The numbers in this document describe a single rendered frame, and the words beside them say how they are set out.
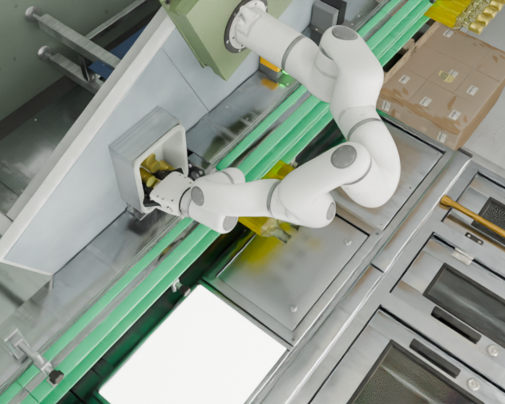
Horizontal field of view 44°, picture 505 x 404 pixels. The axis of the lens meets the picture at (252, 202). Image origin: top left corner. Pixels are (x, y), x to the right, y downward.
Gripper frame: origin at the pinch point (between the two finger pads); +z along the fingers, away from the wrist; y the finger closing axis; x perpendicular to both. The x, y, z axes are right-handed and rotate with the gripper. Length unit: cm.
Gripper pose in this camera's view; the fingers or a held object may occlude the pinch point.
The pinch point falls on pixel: (148, 179)
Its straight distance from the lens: 163.8
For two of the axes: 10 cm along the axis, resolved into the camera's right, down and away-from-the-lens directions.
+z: -7.6, -3.6, 5.4
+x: -2.0, -6.6, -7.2
